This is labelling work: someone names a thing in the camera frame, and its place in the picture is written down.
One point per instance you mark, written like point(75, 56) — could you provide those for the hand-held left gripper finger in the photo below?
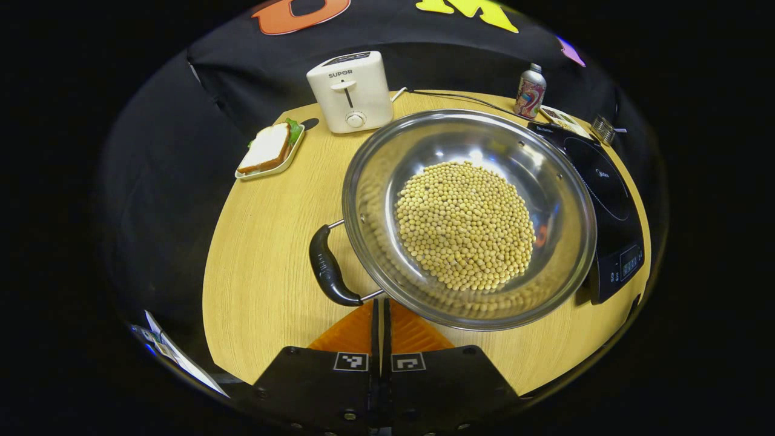
point(375, 339)
point(386, 339)

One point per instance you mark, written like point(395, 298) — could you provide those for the pile of soybeans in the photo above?
point(463, 224)

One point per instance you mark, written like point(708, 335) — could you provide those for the stainless steel pot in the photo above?
point(375, 181)

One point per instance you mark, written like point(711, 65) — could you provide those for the black induction cooktop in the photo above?
point(605, 194)

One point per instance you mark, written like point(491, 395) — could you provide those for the white paper sheets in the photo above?
point(181, 360)

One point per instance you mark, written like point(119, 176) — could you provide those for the sandwich with lettuce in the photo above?
point(266, 148)

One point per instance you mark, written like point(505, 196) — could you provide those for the black table grommet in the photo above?
point(309, 123)

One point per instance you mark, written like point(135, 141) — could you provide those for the white toaster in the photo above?
point(357, 91)

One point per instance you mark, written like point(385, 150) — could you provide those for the white divided bean tray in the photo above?
point(566, 120)

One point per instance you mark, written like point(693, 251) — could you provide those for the printed metal drink bottle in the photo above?
point(530, 91)

